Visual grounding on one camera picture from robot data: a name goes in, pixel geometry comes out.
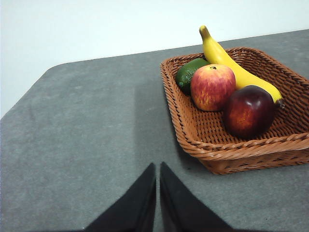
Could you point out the yellow banana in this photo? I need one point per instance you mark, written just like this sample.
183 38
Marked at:
231 65

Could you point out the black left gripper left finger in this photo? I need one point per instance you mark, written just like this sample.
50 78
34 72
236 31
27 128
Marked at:
130 205

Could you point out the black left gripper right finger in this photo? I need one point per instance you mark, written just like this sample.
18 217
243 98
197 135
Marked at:
186 205

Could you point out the brown wicker basket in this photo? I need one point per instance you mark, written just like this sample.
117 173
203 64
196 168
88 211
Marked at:
217 135

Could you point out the dark purple plum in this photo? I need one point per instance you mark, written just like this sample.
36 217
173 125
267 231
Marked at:
248 111

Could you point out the dark green fruit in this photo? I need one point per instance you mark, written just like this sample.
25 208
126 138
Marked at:
187 75

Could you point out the red orange peach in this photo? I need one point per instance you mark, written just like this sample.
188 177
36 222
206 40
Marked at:
212 88

